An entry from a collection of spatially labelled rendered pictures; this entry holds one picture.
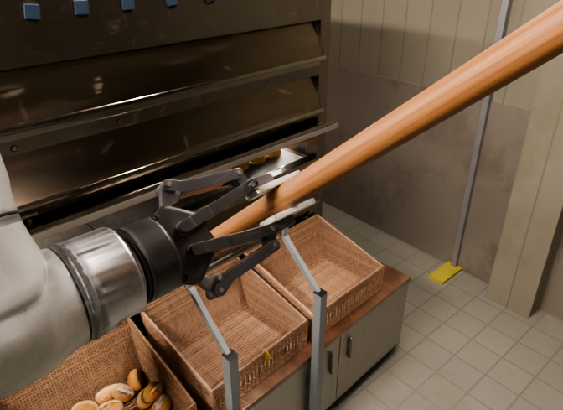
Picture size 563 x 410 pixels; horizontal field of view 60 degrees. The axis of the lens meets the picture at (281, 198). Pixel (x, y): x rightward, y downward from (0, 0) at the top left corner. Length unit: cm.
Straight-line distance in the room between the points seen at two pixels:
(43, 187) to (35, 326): 141
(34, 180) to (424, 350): 240
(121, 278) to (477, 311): 333
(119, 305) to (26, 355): 8
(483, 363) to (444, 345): 24
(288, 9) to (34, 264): 199
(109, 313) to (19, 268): 8
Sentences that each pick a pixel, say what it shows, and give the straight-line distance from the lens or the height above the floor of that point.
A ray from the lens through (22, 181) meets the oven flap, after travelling 179.
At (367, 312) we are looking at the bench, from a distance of 256.
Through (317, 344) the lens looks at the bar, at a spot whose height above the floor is 69.
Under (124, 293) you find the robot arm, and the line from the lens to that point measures 44.
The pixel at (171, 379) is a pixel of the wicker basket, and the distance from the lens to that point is 204.
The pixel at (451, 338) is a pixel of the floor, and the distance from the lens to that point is 340.
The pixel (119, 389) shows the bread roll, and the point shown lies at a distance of 216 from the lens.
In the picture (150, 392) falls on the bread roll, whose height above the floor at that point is 68.
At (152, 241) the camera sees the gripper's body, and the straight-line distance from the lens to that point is 46.
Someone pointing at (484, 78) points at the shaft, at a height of 214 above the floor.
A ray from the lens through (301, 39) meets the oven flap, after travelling 240.
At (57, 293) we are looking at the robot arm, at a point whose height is 199.
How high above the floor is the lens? 223
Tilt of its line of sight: 28 degrees down
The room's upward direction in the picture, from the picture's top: straight up
